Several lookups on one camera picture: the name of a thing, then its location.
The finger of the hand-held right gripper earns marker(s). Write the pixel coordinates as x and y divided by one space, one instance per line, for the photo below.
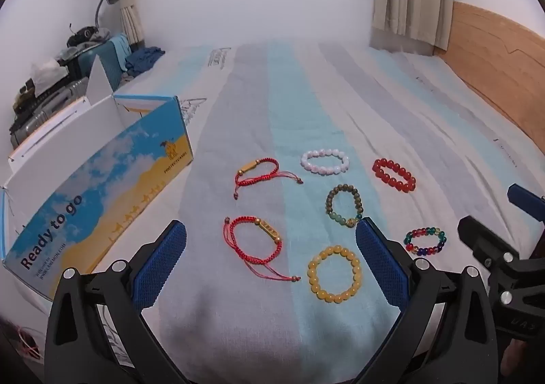
521 196
477 233

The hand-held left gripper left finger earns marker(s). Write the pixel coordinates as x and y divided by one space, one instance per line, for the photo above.
164 258

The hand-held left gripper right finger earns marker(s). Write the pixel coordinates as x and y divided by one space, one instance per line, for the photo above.
379 265

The blue and yellow cardboard box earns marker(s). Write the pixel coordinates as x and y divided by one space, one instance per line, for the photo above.
106 179

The wooden headboard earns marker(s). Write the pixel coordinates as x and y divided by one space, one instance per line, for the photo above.
489 52

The striped bed sheet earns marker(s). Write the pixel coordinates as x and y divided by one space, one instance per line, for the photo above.
298 111

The grey suitcase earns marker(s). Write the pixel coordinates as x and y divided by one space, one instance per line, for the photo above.
47 107

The dark blue clothes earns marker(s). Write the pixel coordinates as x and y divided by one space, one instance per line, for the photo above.
142 58

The teal suitcase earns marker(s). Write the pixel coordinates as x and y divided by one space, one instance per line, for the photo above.
102 60

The dark clutter pile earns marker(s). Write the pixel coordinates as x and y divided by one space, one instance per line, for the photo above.
25 96

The light blue towel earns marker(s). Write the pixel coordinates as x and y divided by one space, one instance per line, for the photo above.
121 48

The white plastic bag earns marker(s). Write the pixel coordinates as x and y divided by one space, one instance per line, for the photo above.
47 73

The dark clothes pile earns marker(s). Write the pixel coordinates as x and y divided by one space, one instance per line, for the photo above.
87 35

